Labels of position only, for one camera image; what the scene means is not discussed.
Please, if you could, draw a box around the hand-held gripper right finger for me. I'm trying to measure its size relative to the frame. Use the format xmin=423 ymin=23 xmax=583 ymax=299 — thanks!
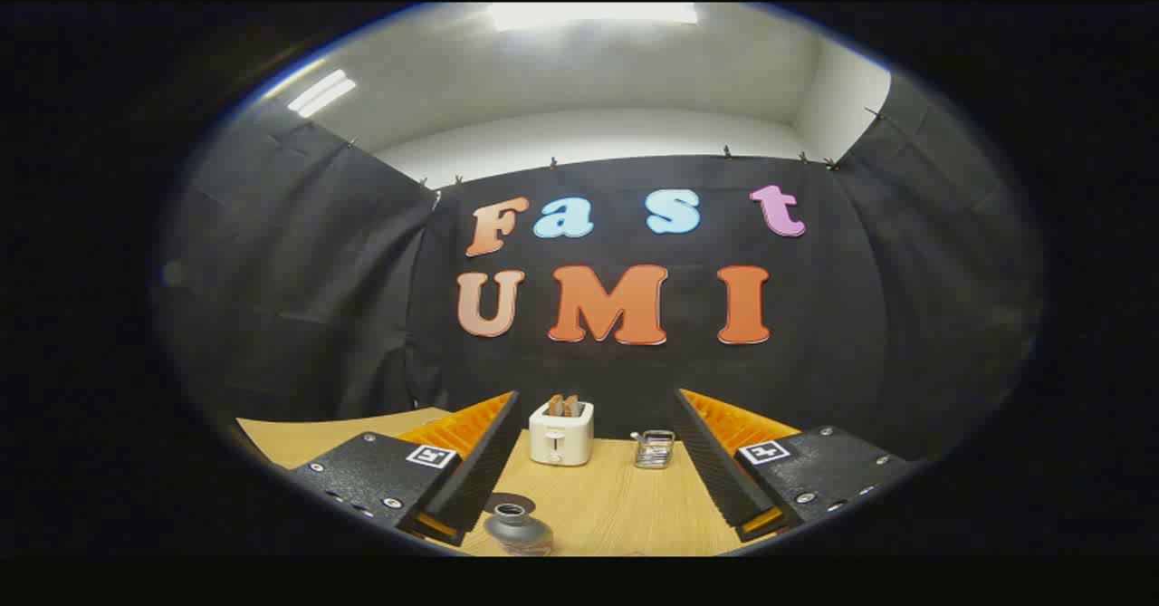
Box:
xmin=672 ymin=389 xmax=911 ymax=543

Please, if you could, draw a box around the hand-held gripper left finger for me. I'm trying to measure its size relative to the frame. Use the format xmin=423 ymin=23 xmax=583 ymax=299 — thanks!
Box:
xmin=288 ymin=390 xmax=523 ymax=548

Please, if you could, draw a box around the silver juice bottle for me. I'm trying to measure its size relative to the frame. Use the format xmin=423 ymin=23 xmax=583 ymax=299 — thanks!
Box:
xmin=484 ymin=503 xmax=554 ymax=557

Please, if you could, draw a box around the white toaster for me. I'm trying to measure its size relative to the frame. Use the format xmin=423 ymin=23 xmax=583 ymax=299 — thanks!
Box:
xmin=529 ymin=399 xmax=596 ymax=467

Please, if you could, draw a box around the wooden table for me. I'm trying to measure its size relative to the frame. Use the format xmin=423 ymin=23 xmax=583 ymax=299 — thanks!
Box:
xmin=237 ymin=407 xmax=790 ymax=557

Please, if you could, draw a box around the narrow ceiling light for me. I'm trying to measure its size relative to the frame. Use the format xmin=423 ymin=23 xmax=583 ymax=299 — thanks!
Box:
xmin=287 ymin=69 xmax=358 ymax=120

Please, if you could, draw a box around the wide ceiling light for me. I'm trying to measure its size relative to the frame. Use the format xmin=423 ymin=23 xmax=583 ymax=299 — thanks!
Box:
xmin=487 ymin=4 xmax=700 ymax=33

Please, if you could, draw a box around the metal wire holder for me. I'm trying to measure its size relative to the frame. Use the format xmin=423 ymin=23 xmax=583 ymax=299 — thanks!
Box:
xmin=630 ymin=429 xmax=676 ymax=470

